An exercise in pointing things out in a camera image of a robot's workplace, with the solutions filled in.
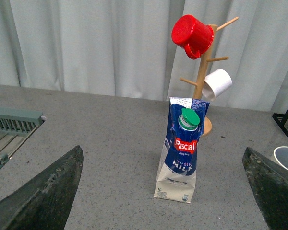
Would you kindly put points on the left gripper dark left finger camera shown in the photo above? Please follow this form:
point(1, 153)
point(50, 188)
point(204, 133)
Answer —
point(44, 202)

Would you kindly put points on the left gripper dark right finger camera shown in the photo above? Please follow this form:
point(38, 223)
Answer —
point(269, 184)

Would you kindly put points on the wooden mug tree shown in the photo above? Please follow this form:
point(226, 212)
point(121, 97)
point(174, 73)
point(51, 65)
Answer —
point(205, 60)

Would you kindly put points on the blue white milk carton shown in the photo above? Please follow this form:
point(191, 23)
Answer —
point(176, 174)

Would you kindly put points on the white mug on tree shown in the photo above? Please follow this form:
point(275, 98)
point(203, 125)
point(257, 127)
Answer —
point(215, 84)

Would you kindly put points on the green dish rack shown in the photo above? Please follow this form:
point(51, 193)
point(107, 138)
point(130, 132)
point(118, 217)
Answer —
point(16, 126)

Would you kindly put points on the red mug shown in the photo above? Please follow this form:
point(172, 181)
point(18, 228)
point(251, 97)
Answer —
point(192, 35)

